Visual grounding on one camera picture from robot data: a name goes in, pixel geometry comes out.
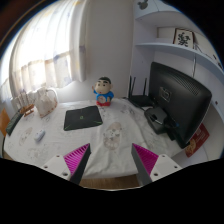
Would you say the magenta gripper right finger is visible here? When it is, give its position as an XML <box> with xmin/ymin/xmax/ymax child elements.
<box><xmin>131</xmin><ymin>144</ymin><xmax>181</xmax><ymax>186</ymax></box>

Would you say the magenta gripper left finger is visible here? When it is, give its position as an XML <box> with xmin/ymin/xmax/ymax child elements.
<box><xmin>42</xmin><ymin>144</ymin><xmax>91</xmax><ymax>185</ymax></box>

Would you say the white computer mouse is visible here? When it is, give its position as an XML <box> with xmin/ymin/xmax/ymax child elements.
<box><xmin>34</xmin><ymin>129</ymin><xmax>45</xmax><ymax>141</ymax></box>

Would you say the black mouse pad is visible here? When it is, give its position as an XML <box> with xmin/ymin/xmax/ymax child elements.
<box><xmin>64</xmin><ymin>106</ymin><xmax>103</xmax><ymax>131</ymax></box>

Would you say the white printed tablecloth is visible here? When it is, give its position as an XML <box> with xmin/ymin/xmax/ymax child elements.
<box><xmin>4</xmin><ymin>98</ymin><xmax>181</xmax><ymax>179</ymax></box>

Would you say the red paper card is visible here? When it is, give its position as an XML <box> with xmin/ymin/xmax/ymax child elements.
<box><xmin>185</xmin><ymin>124</ymin><xmax>210</xmax><ymax>157</ymax></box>

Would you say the black wifi router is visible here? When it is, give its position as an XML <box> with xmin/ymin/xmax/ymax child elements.
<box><xmin>128</xmin><ymin>77</ymin><xmax>154</xmax><ymax>107</ymax></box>

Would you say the wooden rack with bottles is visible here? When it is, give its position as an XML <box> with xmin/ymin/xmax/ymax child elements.
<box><xmin>17</xmin><ymin>91</ymin><xmax>36</xmax><ymax>118</ymax></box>

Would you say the black flat device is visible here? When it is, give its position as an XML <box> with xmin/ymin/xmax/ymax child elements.
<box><xmin>6</xmin><ymin>111</ymin><xmax>22</xmax><ymax>135</ymax></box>

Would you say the black computer monitor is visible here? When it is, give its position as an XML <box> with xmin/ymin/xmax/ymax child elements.
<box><xmin>144</xmin><ymin>62</ymin><xmax>212</xmax><ymax>148</ymax></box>

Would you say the cartoon boy plush doll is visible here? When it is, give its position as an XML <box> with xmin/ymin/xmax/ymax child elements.
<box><xmin>92</xmin><ymin>77</ymin><xmax>114</xmax><ymax>106</ymax></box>

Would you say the orange chair back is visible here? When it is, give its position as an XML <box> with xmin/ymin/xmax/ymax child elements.
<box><xmin>0</xmin><ymin>109</ymin><xmax>10</xmax><ymax>136</ymax></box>

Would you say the white sheer curtain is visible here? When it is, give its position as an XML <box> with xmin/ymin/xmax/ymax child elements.
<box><xmin>0</xmin><ymin>0</ymin><xmax>90</xmax><ymax>102</ymax></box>

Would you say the framed calligraphy picture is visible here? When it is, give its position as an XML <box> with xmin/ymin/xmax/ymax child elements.
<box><xmin>173</xmin><ymin>28</ymin><xmax>194</xmax><ymax>48</ymax></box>

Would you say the white wall shelf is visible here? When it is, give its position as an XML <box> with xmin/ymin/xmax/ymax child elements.
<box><xmin>134</xmin><ymin>0</ymin><xmax>224</xmax><ymax>84</ymax></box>

